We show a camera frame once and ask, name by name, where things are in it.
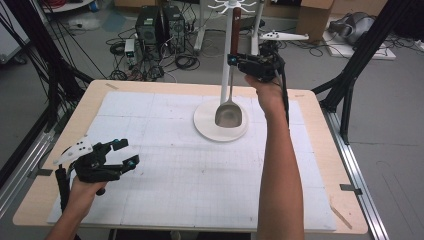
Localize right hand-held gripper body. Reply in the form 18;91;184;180
237;30;310;83

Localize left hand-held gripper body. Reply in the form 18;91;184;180
52;134;125;184

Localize metal spatula with wooden handle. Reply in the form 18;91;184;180
214;7;244;129

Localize white hook stand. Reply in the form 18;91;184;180
193;0;258;143

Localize person's left hand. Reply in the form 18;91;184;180
68;177;108;218

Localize person's right hand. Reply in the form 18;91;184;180
244;75;288;114

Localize white grid mat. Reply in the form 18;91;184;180
46;90;338;233

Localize white stand leg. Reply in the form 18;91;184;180
250;0;266;57
193;0;206;53

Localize black computer tower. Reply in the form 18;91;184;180
162;5;186;54
134;6;164;46

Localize brown cardboard box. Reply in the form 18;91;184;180
294;0;335;44

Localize white floor board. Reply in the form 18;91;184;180
322;31;397;61

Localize small white power supply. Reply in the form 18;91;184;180
124;38;138;66

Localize grey bag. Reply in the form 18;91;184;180
328;12;376;46

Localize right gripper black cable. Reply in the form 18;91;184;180
273;56;291;129

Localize tangle of black floor cables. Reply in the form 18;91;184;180
105;28;201;83

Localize coiled black floor cables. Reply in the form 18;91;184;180
283;39;329;58

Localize aluminium rail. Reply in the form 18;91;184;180
0;129;56;219
321;109;391;240

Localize black metal frame strut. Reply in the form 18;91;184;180
311;0;414;145

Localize black frame with cables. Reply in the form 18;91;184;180
0;0;94;134

